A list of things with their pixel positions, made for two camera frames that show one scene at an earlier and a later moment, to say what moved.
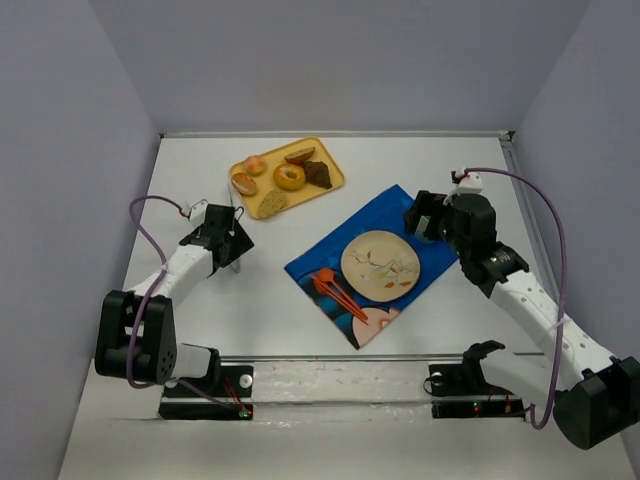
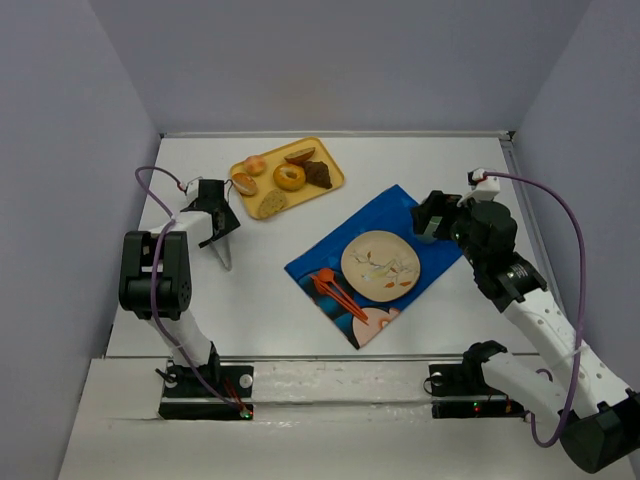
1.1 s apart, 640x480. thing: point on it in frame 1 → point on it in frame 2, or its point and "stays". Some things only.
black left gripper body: x=234 y=240 → x=220 y=226
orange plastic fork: x=322 y=289 stays
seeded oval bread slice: x=273 y=201 stays
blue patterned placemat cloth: x=386 y=213 stays
